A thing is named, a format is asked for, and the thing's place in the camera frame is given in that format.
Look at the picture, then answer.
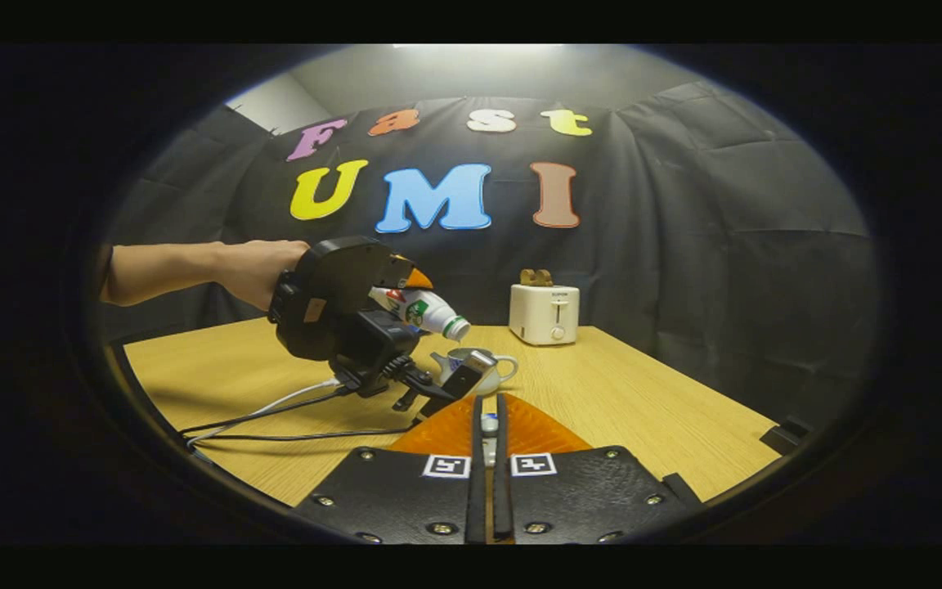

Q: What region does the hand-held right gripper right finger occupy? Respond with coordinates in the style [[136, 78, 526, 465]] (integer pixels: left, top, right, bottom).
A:
[[493, 393, 691, 546]]

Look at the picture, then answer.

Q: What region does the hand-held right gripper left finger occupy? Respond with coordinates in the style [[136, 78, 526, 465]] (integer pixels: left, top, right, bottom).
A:
[[293, 395, 488, 546]]

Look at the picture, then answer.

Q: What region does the white water bottle green label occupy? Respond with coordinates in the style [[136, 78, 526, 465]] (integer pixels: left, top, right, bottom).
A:
[[368, 286, 473, 343]]

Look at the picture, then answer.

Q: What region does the white teacup lid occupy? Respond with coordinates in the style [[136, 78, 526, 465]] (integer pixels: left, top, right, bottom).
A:
[[480, 412, 500, 469]]

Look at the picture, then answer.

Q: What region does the white blue-patterned teacup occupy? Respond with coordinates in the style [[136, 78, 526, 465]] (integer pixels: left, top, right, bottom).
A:
[[429, 347, 520, 398]]

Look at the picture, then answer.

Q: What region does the white toaster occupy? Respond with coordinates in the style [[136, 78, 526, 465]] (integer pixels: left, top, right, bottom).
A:
[[508, 283, 581, 347]]

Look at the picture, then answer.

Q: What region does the black backdrop cloth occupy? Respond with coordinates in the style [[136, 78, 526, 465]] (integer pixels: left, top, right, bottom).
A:
[[99, 80, 879, 428]]

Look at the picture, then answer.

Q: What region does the small black block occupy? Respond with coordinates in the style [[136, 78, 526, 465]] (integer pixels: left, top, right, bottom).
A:
[[759, 416, 812, 456]]

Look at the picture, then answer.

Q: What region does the white cable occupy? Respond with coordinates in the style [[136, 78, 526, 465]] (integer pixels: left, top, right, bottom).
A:
[[185, 377, 346, 448]]

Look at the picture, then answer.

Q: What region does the black cable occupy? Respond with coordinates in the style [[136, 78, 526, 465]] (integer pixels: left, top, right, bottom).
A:
[[179, 388, 352, 435], [191, 419, 424, 443]]

